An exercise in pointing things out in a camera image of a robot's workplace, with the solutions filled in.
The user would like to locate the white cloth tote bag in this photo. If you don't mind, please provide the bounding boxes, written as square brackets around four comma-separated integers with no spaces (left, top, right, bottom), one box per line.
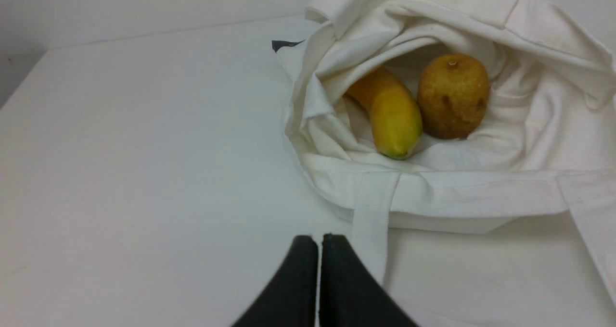
[271,0,615,298]

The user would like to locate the brown kiwi fruit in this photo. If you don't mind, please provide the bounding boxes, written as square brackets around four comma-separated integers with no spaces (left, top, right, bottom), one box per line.
[417,54,490,140]

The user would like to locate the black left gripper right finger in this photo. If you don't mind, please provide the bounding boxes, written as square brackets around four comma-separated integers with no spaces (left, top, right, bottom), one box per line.
[320,234,417,327]

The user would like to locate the yellow banana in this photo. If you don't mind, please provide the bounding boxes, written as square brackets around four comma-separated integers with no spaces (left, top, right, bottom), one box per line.
[346,67,423,160]

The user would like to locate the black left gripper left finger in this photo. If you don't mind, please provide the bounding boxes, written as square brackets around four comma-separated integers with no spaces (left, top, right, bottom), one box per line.
[233,235,319,327]

